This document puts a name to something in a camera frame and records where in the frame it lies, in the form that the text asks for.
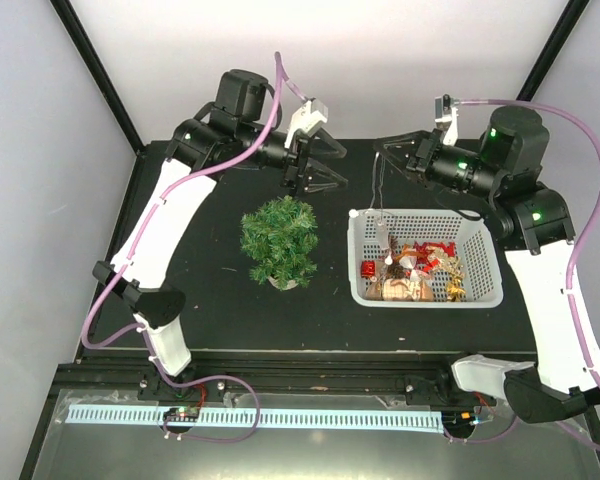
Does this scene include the red white ribbon ornaments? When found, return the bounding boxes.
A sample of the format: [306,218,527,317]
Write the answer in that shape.
[396,242,462,280]

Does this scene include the right black frame post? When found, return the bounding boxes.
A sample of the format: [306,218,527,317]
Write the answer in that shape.
[516,0,590,101]

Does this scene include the dark pine cone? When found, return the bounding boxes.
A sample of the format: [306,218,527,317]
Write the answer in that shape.
[386,263,406,279]

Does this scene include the white bulb light string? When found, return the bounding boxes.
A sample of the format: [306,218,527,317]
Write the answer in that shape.
[348,149,399,281]

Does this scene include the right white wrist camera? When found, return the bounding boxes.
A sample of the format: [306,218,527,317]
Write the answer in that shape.
[434,94,460,146]

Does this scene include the white slotted cable duct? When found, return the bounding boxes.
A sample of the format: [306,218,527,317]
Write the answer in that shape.
[65,404,444,434]

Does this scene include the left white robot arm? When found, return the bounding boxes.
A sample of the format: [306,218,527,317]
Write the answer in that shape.
[87,67,347,399]

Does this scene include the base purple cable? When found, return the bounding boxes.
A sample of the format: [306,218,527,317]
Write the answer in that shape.
[160,374,261,445]
[442,399,521,445]

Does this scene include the red gift box ornament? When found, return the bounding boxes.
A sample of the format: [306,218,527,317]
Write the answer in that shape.
[360,260,378,279]

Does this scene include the small green christmas tree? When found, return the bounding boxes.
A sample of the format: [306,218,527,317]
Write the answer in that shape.
[240,196,318,291]

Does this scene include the black frame post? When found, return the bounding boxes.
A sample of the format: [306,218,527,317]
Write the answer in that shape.
[516,0,590,101]
[50,0,145,154]

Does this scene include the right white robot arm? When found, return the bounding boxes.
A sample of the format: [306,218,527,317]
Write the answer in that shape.
[373,99,600,424]

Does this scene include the white perforated plastic basket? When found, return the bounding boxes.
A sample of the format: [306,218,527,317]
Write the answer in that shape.
[347,209,503,309]

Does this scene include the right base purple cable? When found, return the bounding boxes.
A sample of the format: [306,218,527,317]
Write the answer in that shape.
[442,399,521,445]

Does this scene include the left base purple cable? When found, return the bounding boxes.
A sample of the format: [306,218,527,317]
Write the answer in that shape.
[160,374,261,445]

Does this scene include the gold bow ornament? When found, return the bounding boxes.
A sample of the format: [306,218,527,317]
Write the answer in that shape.
[446,260,466,302]

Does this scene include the beige fabric sack ornament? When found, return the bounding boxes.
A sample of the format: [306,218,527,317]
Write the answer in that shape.
[365,278,434,302]

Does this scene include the left black frame post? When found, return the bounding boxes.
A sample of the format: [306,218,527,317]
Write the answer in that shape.
[50,0,145,154]

